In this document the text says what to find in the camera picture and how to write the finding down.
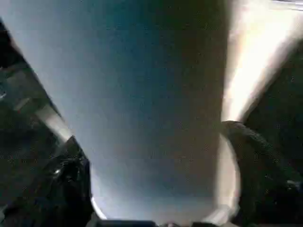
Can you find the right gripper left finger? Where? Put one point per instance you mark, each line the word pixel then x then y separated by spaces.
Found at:
pixel 52 184

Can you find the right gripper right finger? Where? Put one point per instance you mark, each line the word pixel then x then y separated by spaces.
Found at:
pixel 260 179

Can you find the white plastic table leg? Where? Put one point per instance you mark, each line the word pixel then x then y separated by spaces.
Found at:
pixel 142 106

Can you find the white plastic table top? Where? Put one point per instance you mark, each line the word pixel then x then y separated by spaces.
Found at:
pixel 255 59

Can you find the black table mat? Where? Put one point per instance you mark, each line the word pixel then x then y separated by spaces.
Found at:
pixel 279 94

